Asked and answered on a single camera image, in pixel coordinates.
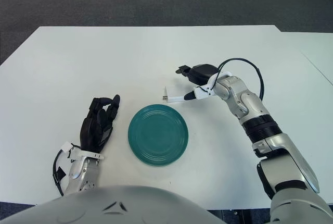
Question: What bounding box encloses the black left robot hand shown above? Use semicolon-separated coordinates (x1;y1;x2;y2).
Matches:
79;94;121;154

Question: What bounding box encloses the grey robot torso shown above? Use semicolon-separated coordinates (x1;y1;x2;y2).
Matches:
0;184;222;224

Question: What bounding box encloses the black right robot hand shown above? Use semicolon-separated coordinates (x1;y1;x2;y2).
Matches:
174;64;220;101

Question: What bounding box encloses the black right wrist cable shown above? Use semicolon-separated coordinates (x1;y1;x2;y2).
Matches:
217;57;265;100

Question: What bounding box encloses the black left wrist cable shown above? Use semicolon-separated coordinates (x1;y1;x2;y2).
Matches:
52;147;76;196

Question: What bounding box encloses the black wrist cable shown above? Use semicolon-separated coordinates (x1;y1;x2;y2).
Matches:
217;57;265;100
52;147;76;196

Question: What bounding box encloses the teal ceramic plate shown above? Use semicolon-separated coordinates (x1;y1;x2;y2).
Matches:
127;104;190;168

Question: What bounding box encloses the white wall charger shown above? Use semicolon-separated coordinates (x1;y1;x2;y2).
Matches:
162;86;187;104

